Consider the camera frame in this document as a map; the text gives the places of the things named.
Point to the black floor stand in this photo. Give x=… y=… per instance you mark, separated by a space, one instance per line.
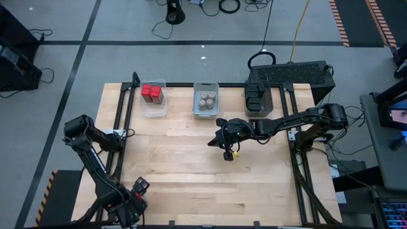
x=175 y=14

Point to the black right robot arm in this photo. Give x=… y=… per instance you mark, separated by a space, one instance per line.
x=292 y=122

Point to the black chair base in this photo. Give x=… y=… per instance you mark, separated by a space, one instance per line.
x=401 y=60

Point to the clear plastic bin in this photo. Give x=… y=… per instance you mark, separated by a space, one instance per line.
x=154 y=109

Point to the black equipment case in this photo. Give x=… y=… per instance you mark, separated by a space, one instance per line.
x=19 y=73
x=16 y=28

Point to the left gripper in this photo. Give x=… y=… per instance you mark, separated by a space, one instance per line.
x=133 y=208

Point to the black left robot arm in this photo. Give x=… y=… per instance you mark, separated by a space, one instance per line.
x=95 y=165

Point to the black metal table frame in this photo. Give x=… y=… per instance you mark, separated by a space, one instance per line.
x=283 y=98

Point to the backlit keyboard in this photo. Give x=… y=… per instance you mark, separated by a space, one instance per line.
x=395 y=216

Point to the black monitor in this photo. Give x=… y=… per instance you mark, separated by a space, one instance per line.
x=394 y=111

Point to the black plastic bin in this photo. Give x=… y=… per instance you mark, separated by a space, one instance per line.
x=268 y=105

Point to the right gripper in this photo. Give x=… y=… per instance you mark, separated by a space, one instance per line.
x=235 y=132

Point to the grey plastic bin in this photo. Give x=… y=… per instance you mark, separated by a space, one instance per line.
x=206 y=114

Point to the black mat orange striped edge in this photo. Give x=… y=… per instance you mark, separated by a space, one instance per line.
x=63 y=197
x=359 y=22

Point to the grey desk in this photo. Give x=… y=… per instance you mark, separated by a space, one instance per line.
x=381 y=152

